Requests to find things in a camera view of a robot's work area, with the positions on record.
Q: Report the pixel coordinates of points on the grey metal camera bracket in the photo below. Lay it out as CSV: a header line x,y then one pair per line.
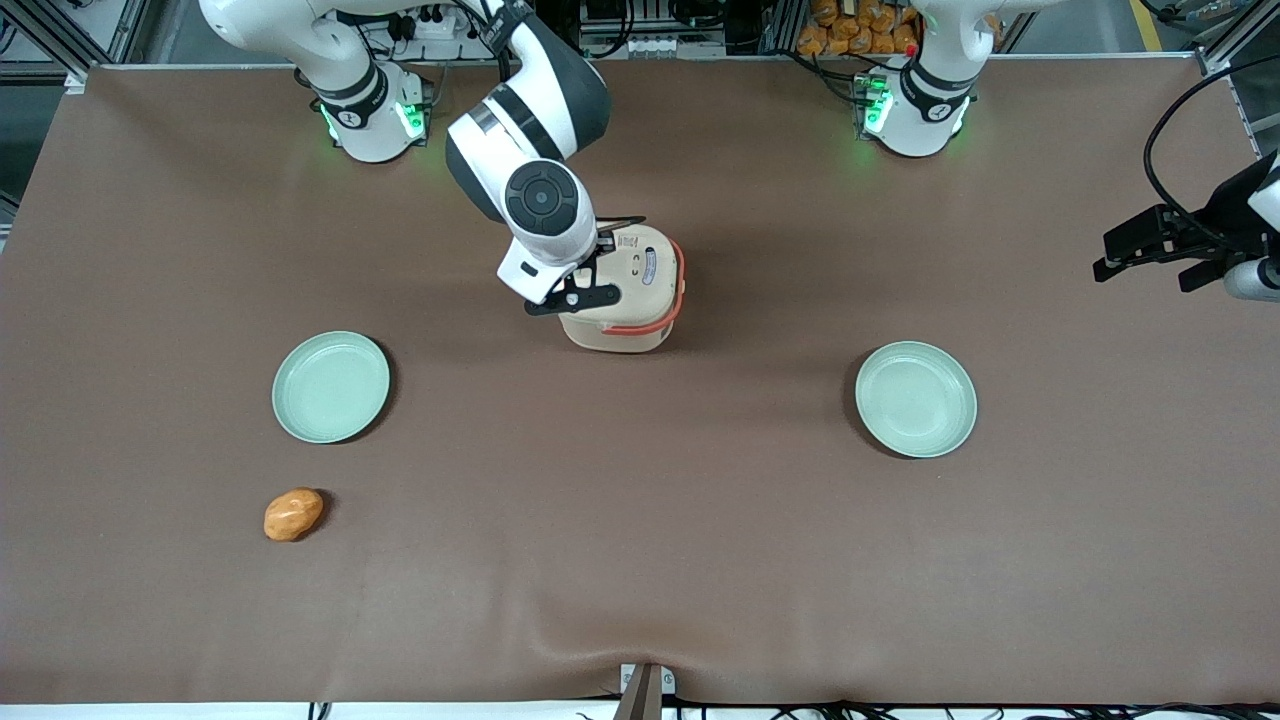
x,y
645,690

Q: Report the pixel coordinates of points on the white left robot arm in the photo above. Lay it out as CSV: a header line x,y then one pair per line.
x,y
915,110

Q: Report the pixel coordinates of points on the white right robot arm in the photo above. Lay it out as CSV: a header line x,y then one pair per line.
x,y
525,125

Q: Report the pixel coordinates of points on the bag of orange breads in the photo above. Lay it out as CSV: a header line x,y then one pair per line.
x,y
850,25

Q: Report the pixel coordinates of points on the white power strip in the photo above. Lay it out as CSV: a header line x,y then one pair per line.
x,y
430,22

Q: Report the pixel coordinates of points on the orange brown bread roll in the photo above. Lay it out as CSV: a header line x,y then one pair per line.
x,y
293,514

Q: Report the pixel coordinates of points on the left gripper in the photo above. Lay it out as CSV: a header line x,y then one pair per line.
x,y
1222,213

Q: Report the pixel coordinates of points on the aluminium frame post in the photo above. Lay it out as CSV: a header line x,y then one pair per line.
x,y
100,35
1235,35

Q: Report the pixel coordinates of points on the pale green round plate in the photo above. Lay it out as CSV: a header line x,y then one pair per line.
x,y
331,387
916,399

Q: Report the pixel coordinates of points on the brown table mat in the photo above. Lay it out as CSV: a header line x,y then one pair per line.
x,y
640,540

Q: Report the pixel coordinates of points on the black electronics box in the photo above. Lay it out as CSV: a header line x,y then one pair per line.
x,y
650,30

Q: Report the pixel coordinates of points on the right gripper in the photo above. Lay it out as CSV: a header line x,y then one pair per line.
x,y
605,249

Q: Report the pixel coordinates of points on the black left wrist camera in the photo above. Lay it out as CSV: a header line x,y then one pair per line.
x,y
1235,205

